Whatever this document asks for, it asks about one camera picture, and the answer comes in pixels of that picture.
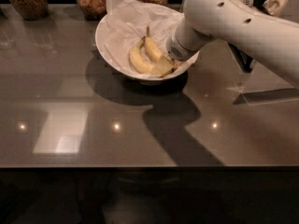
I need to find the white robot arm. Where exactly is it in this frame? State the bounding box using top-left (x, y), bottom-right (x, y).
top-left (165, 0), bottom-right (299, 88)

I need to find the left glass jar with grains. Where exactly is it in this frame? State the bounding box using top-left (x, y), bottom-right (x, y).
top-left (9, 0), bottom-right (48, 21)

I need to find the black napkin holder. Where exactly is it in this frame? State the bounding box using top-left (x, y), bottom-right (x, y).
top-left (228, 44), bottom-right (253, 73)

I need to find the yellow banana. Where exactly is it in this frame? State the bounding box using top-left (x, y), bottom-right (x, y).
top-left (144, 27), bottom-right (164, 63)
top-left (129, 37), bottom-right (154, 74)

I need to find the crumpled paper bag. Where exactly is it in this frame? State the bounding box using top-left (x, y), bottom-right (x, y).
top-left (263, 0), bottom-right (287, 17)

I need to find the middle glass jar with nuts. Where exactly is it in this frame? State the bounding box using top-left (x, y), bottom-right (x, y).
top-left (76, 0), bottom-right (107, 21)

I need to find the white crumpled paper liner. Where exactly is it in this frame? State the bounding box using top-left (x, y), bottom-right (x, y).
top-left (103, 0), bottom-right (183, 80)

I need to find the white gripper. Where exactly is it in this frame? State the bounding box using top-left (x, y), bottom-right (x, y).
top-left (151, 32), bottom-right (199, 77)

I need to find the white ceramic bowl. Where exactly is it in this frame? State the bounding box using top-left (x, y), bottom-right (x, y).
top-left (95, 13), bottom-right (199, 85)

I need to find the clear acrylic display stand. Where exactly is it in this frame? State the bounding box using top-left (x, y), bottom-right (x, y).
top-left (231, 52), bottom-right (299, 105)

